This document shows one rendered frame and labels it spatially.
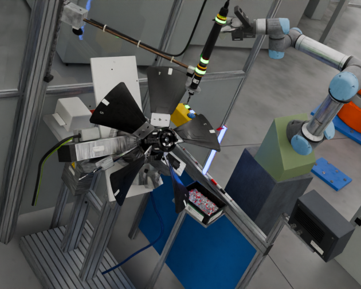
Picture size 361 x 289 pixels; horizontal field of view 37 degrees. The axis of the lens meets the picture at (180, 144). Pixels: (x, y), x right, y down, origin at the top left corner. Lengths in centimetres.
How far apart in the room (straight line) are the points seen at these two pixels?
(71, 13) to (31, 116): 62
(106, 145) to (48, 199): 119
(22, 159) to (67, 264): 71
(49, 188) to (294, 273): 183
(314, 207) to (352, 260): 186
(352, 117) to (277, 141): 337
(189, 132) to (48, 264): 121
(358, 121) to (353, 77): 372
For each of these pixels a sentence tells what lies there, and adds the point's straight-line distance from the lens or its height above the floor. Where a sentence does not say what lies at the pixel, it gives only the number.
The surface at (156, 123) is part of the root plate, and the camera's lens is 256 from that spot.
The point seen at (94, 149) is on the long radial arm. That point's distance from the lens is 247.
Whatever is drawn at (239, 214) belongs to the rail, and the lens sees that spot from 287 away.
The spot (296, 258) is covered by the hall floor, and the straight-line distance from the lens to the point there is 422.
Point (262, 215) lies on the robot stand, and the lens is 314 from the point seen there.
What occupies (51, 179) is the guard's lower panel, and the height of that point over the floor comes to 31.
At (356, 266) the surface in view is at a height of 10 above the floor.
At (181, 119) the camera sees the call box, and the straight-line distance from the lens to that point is 303.
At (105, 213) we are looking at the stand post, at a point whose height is 64.
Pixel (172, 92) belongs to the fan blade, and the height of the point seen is 136.
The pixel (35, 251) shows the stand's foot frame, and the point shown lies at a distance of 338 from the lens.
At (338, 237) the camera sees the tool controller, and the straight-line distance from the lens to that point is 246.
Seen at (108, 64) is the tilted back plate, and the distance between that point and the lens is 269.
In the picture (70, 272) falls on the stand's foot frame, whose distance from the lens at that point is 332.
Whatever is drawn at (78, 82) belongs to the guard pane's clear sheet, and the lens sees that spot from 310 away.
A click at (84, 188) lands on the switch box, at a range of 295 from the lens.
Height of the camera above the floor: 260
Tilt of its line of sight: 33 degrees down
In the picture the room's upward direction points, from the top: 22 degrees clockwise
